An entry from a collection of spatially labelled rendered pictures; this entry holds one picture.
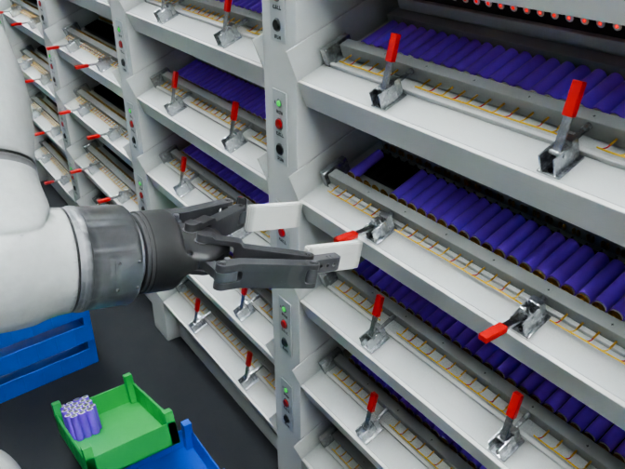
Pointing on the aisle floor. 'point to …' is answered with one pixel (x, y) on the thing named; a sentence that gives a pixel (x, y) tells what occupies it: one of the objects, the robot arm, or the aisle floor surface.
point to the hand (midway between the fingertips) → (312, 234)
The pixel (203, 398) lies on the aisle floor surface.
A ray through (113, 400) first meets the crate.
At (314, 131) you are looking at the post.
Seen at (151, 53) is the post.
